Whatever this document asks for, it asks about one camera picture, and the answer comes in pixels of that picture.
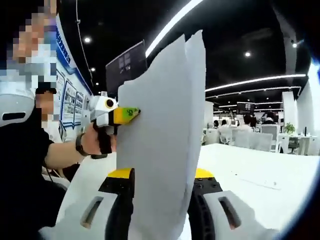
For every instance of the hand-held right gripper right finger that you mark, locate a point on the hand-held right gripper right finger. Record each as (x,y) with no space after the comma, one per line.
(220,220)

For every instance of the black wrist band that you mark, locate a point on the black wrist band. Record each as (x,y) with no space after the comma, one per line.
(80,144)

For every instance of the white chest-worn device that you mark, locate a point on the white chest-worn device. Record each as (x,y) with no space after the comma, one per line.
(15,107)

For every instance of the white square pillar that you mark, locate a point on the white square pillar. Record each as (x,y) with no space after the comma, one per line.
(209,113)

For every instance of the white filing cabinet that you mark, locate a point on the white filing cabinet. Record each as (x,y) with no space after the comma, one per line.
(283,142)

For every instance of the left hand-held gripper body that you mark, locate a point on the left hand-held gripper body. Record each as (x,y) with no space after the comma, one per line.
(100,110)

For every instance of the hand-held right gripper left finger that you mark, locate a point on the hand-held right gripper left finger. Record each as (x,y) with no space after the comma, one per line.
(120,215)

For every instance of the green potted plant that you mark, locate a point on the green potted plant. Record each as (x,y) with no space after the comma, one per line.
(290,127)

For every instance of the small dark hanging screen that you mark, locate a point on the small dark hanging screen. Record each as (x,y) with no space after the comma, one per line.
(246,107)

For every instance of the ceiling spotlights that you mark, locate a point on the ceiling spotlights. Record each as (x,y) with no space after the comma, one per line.
(247,54)

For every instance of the long ceiling light strip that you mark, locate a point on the long ceiling light strip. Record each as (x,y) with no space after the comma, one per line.
(255,81)
(167,27)

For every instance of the white table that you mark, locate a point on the white table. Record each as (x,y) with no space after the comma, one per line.
(250,165)

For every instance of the blue white wall poster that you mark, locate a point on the blue white wall poster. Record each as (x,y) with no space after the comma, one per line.
(72,100)

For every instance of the black hanging monitor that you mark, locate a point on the black hanging monitor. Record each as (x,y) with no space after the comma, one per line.
(127,67)

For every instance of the person's left hand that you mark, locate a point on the person's left hand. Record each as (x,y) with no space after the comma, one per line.
(90,142)

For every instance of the white office chair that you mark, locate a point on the white office chair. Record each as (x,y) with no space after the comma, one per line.
(241,138)
(271,131)

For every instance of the stack of printing papers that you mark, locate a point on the stack of printing papers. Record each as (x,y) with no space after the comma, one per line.
(160,125)

